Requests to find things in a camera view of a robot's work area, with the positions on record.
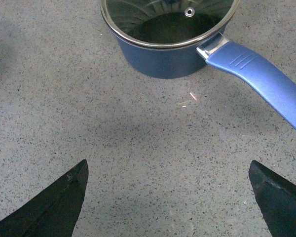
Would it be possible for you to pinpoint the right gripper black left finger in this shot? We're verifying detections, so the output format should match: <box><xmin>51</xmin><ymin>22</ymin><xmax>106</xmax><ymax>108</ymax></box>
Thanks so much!
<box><xmin>0</xmin><ymin>159</ymin><xmax>89</xmax><ymax>237</ymax></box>

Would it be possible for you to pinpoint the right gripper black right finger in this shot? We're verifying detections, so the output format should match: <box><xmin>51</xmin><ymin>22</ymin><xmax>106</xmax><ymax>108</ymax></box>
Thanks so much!
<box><xmin>249</xmin><ymin>160</ymin><xmax>296</xmax><ymax>237</ymax></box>

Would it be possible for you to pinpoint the dark blue saucepan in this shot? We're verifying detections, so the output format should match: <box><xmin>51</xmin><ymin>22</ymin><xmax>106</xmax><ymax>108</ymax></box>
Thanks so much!
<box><xmin>111</xmin><ymin>26</ymin><xmax>296</xmax><ymax>129</ymax></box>

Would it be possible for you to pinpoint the glass lid with blue knob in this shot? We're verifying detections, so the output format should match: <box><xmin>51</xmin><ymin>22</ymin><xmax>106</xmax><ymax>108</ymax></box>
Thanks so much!
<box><xmin>100</xmin><ymin>0</ymin><xmax>240</xmax><ymax>48</ymax></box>

